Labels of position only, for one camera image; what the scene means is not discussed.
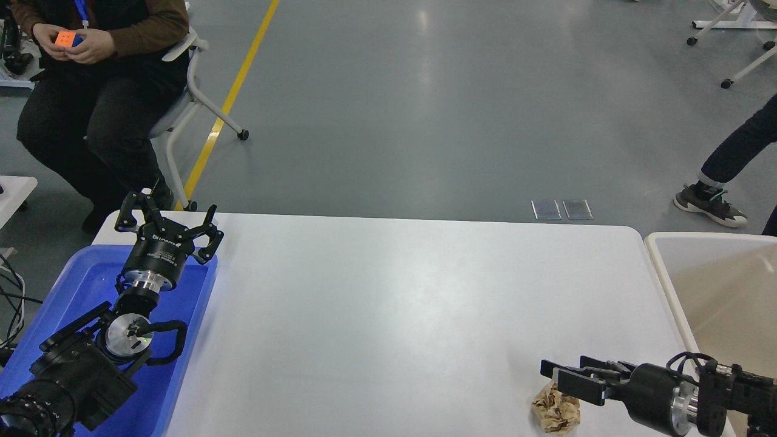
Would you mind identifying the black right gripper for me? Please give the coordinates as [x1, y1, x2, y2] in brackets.
[540, 355, 697, 436]

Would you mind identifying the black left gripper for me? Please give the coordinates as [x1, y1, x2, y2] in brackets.
[115, 178, 225, 292]

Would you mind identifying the brown paper ball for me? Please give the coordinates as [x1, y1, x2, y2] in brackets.
[532, 381, 581, 435]

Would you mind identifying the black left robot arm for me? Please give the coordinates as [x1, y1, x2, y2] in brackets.
[2, 190, 224, 436]

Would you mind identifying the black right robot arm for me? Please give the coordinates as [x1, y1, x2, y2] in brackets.
[540, 351, 776, 436]

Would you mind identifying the white rolling chair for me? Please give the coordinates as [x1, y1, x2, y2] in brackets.
[149, 27, 249, 211]

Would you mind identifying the blue plastic bin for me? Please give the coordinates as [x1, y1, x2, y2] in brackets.
[1, 245, 217, 436]

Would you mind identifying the white side table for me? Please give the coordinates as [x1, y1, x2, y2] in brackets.
[1, 175, 37, 228]

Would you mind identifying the beige plastic bin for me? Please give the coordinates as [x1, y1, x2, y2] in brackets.
[645, 232, 777, 437]

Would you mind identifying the person in black trousers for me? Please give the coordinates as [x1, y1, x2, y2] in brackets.
[11, 1, 189, 234]

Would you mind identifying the right metal floor plate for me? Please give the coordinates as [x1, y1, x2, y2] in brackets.
[562, 199, 594, 220]

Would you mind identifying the metal floor plate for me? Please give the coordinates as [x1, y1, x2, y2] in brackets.
[562, 199, 594, 220]
[532, 199, 562, 221]

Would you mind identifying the left metal floor plate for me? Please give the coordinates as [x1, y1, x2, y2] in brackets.
[532, 199, 562, 221]

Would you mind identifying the colourful puzzle cube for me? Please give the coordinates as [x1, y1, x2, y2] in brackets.
[55, 30, 83, 47]

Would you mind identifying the metal cart with robot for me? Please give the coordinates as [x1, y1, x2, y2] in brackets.
[1, 17, 34, 90]

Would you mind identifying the person in dark jeans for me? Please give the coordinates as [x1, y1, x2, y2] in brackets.
[673, 96, 776, 228]

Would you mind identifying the white rolling chair base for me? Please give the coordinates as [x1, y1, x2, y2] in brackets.
[685, 1, 776, 89]

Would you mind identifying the black cables bundle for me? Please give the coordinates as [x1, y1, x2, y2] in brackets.
[0, 252, 43, 353]

